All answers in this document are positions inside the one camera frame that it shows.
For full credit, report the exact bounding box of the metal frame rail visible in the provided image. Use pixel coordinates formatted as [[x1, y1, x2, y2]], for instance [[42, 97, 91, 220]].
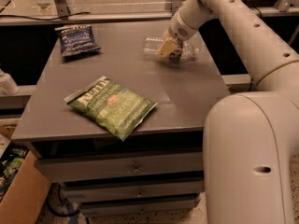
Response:
[[0, 0, 299, 27]]

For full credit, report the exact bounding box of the black cable on rail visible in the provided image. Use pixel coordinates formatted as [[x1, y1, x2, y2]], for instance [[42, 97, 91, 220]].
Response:
[[0, 11, 92, 21]]

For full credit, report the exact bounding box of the cardboard box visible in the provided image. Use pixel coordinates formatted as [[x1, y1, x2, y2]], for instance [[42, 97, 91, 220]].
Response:
[[0, 125, 52, 224]]

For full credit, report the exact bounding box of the white pipe left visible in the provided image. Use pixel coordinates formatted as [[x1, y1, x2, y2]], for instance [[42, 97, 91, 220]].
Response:
[[0, 69, 20, 95]]

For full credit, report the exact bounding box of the green jalapeno chips bag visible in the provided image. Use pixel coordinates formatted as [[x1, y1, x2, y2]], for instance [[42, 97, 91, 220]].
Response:
[[64, 77, 157, 141]]

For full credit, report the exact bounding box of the grey drawer cabinet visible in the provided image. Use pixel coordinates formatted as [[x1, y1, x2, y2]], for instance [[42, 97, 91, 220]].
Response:
[[13, 21, 229, 217]]

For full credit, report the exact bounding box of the blue vinegar chips bag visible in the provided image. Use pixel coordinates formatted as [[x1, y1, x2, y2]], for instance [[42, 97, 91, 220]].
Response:
[[55, 24, 100, 57]]

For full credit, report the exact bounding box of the black floor cable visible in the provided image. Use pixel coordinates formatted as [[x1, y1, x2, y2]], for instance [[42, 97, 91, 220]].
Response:
[[46, 184, 82, 218]]

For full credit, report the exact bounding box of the clear plastic water bottle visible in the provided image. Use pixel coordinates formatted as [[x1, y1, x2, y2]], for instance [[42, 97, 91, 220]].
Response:
[[143, 35, 199, 62]]

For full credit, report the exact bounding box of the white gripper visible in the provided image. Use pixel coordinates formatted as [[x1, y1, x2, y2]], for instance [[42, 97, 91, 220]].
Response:
[[156, 9, 198, 58]]

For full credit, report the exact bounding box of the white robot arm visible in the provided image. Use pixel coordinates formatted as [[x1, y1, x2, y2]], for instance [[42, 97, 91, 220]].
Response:
[[158, 0, 299, 224]]

